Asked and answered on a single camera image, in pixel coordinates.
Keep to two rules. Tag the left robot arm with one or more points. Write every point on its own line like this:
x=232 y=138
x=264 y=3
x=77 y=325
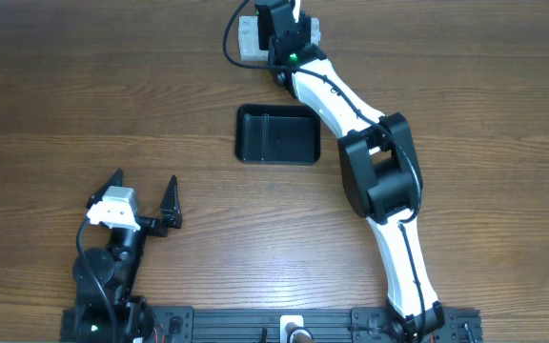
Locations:
x=124 y=257

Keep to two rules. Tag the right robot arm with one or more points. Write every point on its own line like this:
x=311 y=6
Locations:
x=398 y=267

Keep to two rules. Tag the black tray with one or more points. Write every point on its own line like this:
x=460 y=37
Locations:
x=293 y=138

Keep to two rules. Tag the mounting rail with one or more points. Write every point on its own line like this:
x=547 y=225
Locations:
x=236 y=324

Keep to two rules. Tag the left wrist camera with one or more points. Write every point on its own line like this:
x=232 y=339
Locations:
x=115 y=209

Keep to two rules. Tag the white test tube rack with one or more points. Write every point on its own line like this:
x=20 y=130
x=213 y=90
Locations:
x=250 y=43

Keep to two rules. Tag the clear test tube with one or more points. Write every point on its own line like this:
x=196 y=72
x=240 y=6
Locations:
x=250 y=138
x=263 y=138

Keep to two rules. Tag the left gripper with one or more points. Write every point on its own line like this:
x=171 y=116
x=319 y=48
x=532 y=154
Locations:
x=153 y=226

